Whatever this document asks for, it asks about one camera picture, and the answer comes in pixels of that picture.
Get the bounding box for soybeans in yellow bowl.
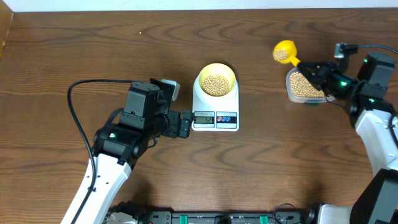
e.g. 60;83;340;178
202;74;231;96

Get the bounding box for black left camera cable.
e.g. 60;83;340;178
67;79;134;224

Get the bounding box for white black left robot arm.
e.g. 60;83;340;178
62;79;193;223

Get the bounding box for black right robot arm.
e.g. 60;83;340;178
297;52;397;224

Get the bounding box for yellow plastic bowl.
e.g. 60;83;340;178
199;63;236;93

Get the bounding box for black camera cable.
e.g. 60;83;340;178
67;79;134;224
343;43;398;55

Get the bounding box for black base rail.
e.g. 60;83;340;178
102;201;352;224

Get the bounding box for yellow measuring scoop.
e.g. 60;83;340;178
272;40;300;67

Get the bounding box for clear container of soybeans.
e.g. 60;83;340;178
286;68;335;103

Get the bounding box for white digital kitchen scale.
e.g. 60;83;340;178
192;77;239;132

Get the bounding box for black right camera cable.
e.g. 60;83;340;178
343;43;398;55

